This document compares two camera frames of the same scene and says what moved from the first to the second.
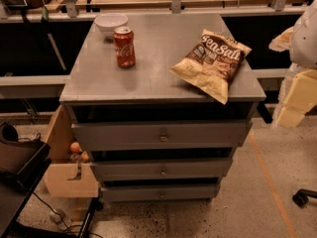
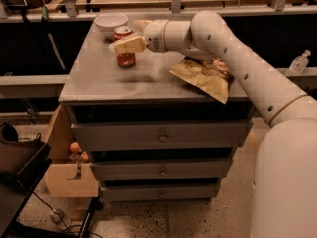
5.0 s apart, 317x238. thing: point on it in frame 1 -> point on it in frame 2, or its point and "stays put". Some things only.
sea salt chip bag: [212, 62] stays put
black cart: [23, 163] stays put
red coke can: [124, 40] stays put
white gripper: [305, 42] -> [155, 35]
